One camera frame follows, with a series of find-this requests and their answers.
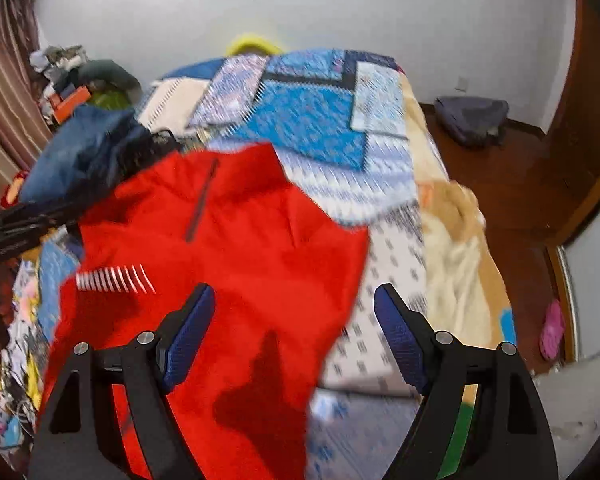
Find red flower plush toy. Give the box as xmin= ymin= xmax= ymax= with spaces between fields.
xmin=0 ymin=170 xmax=32 ymax=209

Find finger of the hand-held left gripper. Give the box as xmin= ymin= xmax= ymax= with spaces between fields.
xmin=45 ymin=129 xmax=182 ymax=222

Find heap of papers and cloths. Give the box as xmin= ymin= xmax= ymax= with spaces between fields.
xmin=0 ymin=240 xmax=87 ymax=463

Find folded blue jeans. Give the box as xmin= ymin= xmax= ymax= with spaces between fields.
xmin=19 ymin=105 xmax=153 ymax=203

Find red zip jacket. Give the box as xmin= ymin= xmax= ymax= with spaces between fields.
xmin=45 ymin=142 xmax=371 ymax=480

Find pink slipper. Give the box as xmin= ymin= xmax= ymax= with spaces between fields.
xmin=538 ymin=299 xmax=566 ymax=362

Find striped pink brown curtain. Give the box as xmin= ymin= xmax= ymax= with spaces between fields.
xmin=0 ymin=0 xmax=56 ymax=201

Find beige fleece blanket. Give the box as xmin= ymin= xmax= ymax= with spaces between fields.
xmin=405 ymin=75 xmax=520 ymax=411

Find orange box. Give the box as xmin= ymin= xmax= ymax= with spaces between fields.
xmin=50 ymin=86 xmax=92 ymax=124

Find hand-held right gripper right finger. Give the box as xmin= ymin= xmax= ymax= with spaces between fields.
xmin=373 ymin=283 xmax=561 ymax=480

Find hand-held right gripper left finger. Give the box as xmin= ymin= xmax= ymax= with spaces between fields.
xmin=29 ymin=284 xmax=216 ymax=480

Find pile of mixed clutter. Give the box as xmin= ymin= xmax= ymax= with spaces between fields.
xmin=29 ymin=45 xmax=87 ymax=92

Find grey bag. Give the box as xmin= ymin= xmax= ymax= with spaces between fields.
xmin=434 ymin=95 xmax=510 ymax=149

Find blue patchwork bed cover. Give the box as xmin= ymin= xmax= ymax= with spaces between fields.
xmin=0 ymin=47 xmax=481 ymax=480

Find yellow foam tube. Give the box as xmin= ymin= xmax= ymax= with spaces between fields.
xmin=226 ymin=33 xmax=286 ymax=56

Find green patterned cloth cover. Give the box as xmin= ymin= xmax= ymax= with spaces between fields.
xmin=87 ymin=87 xmax=137 ymax=112

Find brown wooden door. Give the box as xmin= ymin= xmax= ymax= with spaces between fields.
xmin=544 ymin=0 xmax=600 ymax=247

